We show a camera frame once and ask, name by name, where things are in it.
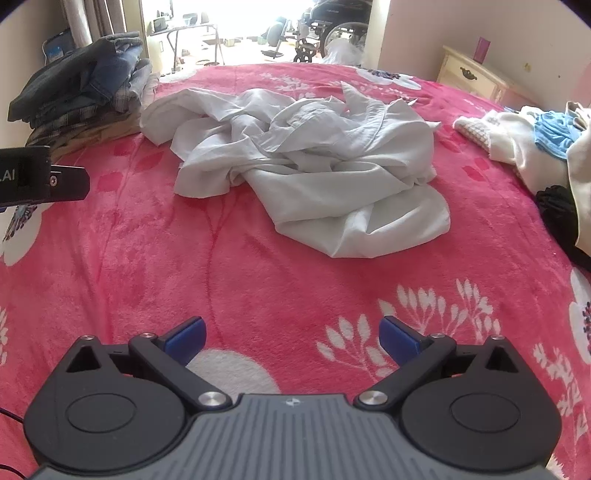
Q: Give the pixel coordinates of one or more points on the black wheelchair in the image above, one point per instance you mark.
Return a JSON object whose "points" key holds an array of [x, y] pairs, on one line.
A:
{"points": [[323, 27]]}

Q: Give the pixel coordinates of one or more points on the pink floral blanket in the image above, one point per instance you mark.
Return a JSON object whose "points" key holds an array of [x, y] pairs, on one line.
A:
{"points": [[161, 277]]}

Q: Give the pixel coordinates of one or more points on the dark grey folded jeans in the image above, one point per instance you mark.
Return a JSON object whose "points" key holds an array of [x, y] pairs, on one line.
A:
{"points": [[60, 76]]}

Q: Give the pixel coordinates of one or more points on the cream garment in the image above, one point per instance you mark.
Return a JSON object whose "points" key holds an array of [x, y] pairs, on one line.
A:
{"points": [[517, 147]]}

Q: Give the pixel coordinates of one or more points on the cream nightstand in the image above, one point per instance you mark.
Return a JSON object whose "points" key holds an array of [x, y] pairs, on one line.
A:
{"points": [[475, 76]]}

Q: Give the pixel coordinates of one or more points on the folding table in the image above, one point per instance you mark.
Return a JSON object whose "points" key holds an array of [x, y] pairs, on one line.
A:
{"points": [[184, 32]]}

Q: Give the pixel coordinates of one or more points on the blue folded jeans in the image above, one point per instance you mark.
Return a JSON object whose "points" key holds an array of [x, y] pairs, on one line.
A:
{"points": [[115, 78]]}

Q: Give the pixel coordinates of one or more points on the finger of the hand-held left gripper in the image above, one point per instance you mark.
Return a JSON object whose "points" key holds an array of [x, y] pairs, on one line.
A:
{"points": [[71, 183]]}

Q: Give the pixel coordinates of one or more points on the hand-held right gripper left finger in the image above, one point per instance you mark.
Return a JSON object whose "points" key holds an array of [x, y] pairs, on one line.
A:
{"points": [[187, 339]]}

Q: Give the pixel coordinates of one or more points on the black cloth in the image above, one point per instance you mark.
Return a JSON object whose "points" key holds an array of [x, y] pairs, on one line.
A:
{"points": [[561, 212]]}

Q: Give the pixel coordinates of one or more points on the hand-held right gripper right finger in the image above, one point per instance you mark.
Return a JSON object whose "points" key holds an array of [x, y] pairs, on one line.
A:
{"points": [[398, 340]]}

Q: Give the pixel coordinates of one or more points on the beige curtain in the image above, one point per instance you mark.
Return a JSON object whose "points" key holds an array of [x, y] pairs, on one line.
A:
{"points": [[92, 18]]}

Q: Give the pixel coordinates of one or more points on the light blue cloth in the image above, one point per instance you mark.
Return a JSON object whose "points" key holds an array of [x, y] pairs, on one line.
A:
{"points": [[556, 134]]}

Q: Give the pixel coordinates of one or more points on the white button shirt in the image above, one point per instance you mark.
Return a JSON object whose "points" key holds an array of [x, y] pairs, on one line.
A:
{"points": [[323, 184]]}

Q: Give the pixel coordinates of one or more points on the white plastic bag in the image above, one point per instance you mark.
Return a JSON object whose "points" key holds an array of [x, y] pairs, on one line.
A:
{"points": [[344, 51]]}

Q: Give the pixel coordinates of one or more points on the white waffle towel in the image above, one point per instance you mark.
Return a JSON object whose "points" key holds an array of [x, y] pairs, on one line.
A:
{"points": [[478, 129]]}

